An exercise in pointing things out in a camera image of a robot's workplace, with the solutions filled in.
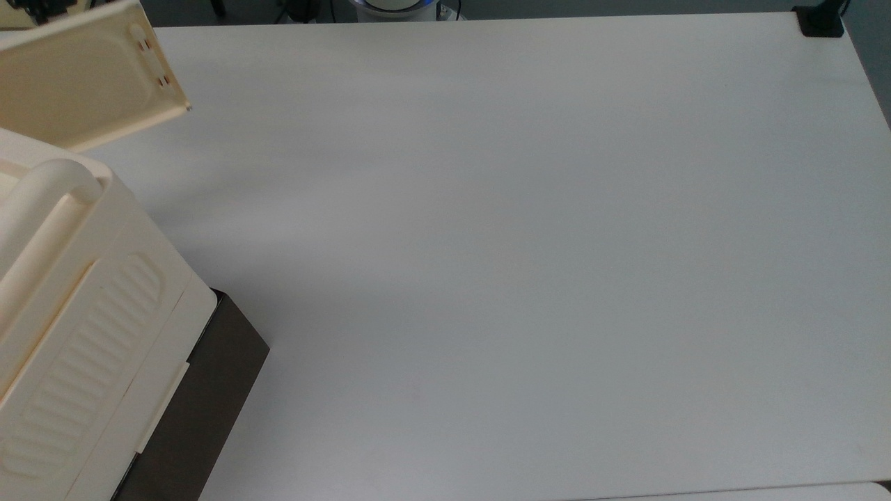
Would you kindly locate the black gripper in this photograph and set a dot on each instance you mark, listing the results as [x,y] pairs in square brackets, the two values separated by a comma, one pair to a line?
[42,7]

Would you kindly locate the cream cabinet door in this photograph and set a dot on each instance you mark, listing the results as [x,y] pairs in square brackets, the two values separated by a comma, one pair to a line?
[76,83]

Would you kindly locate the cream plastic cabinet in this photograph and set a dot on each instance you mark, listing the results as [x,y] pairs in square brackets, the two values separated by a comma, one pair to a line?
[83,306]

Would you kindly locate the dark brown drawer box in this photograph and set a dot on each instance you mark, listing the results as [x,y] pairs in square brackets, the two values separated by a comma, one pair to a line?
[209,390]

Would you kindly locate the black camera stand base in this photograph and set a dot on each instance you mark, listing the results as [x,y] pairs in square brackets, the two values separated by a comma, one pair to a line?
[820,22]

